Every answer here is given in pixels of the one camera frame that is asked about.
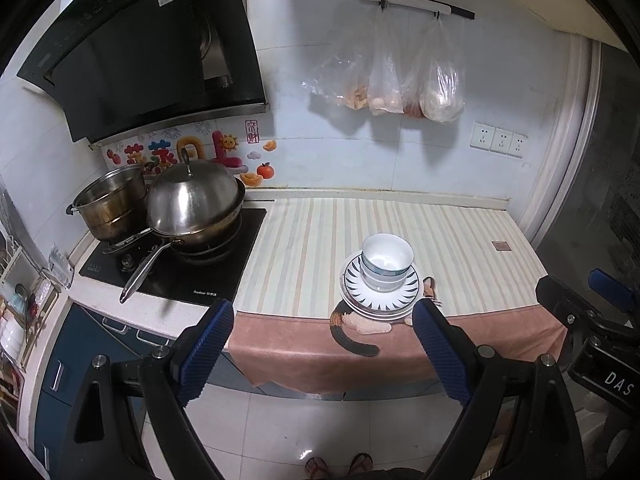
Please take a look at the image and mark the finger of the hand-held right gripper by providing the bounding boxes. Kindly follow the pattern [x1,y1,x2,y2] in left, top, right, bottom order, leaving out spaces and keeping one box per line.
[536,275,601,332]
[589,268,637,311]

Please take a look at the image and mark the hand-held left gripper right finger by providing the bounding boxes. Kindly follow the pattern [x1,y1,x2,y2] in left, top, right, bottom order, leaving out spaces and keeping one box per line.
[411,298,588,480]

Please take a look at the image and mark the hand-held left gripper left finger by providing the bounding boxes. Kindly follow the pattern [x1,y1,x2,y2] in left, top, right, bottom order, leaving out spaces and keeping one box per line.
[59,298,236,480]

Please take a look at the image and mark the white plate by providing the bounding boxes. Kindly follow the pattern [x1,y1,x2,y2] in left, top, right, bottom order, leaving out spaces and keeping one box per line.
[341,280,423,318]
[340,290,422,323]

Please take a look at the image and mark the white bowl blue print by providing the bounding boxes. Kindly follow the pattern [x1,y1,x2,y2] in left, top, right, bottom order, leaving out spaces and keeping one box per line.
[361,233,415,281]
[360,265,414,294]

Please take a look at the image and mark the person's right hand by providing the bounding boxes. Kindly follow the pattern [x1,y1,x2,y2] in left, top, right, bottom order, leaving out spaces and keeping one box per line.
[582,397,640,441]

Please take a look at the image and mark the black glass gas stove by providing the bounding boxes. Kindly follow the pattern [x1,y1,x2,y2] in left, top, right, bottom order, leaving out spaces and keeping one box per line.
[79,207,268,307]

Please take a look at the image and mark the steel wok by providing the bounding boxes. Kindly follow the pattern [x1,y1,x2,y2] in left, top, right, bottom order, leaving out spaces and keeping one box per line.
[119,180,248,305]

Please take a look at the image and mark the grey refrigerator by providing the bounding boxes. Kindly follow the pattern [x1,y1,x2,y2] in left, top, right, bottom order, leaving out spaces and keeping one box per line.
[537,42,640,291]

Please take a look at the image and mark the blue kitchen cabinet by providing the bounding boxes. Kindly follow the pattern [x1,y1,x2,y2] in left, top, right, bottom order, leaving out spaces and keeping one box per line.
[32,304,261,461]

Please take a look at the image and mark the person's right foot in sandal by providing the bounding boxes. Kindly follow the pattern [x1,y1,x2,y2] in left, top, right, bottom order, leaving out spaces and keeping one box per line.
[349,452,374,479]

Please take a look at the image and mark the person's foot in sandal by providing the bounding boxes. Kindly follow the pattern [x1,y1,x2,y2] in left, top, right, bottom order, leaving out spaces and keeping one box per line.
[305,455,332,480]
[349,452,374,479]

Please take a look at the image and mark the striped mat with cat print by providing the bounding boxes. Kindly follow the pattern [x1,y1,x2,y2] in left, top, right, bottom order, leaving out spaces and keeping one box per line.
[227,197,568,401]

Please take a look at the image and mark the steel wok lid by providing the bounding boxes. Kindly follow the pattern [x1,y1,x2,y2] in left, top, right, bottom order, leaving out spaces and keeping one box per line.
[146,149,241,236]

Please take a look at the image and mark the person's left foot in sandal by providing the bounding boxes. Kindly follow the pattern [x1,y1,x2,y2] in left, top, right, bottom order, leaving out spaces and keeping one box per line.
[305,455,332,480]

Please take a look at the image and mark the steel stock pot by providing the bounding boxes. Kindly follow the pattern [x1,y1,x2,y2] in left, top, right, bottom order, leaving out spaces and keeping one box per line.
[66,162,151,242]

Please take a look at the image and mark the clear plastic bag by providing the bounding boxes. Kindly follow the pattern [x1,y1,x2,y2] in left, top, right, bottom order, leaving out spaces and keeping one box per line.
[402,15,466,123]
[300,7,373,111]
[367,10,406,116]

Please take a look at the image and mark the black range hood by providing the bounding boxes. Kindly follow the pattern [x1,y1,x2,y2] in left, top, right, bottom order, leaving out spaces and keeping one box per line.
[17,0,268,143]

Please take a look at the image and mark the colourful wall sticker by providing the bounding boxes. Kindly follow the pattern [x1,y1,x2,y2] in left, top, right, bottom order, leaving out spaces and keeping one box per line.
[102,120,278,186]

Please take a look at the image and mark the wire dish rack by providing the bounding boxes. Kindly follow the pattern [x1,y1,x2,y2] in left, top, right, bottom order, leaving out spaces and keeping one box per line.
[0,230,61,411]

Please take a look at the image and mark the wall hook rail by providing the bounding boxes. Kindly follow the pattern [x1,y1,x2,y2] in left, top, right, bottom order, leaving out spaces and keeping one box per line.
[359,0,476,21]

